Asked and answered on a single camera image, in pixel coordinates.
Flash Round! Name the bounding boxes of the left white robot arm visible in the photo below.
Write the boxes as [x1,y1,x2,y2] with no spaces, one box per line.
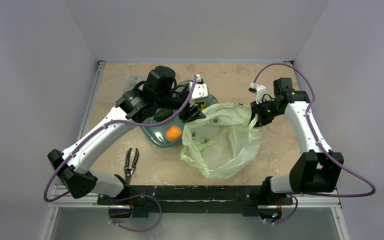
[43,65,209,205]

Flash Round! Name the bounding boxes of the clear plastic organizer box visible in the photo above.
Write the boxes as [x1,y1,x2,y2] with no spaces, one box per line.
[105,72,147,97]

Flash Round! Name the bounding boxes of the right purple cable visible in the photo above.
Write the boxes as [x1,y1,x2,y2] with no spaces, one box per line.
[252,62,377,199]

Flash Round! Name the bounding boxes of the purple cable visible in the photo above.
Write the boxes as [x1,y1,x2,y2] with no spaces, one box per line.
[43,74,199,204]
[252,62,377,199]

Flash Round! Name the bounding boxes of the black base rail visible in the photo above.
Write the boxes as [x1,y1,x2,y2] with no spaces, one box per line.
[97,185,293,220]

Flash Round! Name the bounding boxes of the light green plastic bag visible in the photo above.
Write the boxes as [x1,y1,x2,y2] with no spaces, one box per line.
[180,103,264,180]

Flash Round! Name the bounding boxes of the dark green fake avocado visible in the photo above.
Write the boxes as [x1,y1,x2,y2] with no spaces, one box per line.
[153,109,174,123]

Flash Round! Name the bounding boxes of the aluminium frame rail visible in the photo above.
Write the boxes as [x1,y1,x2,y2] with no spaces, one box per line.
[48,60,107,209]

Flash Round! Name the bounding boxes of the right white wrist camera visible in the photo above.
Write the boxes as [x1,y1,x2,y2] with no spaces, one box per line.
[248,82,268,104]

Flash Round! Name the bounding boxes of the orange fake peach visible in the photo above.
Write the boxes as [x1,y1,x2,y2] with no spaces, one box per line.
[165,125,183,143]

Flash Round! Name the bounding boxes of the teal plastic bin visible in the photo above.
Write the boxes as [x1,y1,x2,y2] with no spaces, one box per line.
[140,80,219,148]

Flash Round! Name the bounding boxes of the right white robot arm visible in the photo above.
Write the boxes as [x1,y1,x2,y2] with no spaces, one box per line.
[248,78,344,204]

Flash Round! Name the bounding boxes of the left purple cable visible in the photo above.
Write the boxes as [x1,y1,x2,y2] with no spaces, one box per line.
[43,74,199,204]

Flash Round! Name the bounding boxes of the black handled pliers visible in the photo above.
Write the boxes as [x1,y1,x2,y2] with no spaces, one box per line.
[123,148,140,184]

